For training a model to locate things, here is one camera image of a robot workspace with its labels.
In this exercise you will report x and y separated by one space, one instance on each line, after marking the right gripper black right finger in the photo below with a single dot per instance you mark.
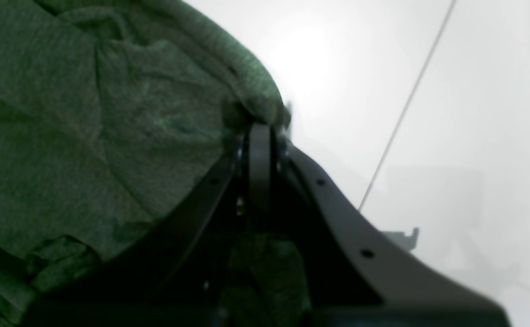
357 277

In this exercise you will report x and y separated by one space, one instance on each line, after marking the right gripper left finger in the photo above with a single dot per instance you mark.
173 277

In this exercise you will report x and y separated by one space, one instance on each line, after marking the dark green t-shirt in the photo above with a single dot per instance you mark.
111 111

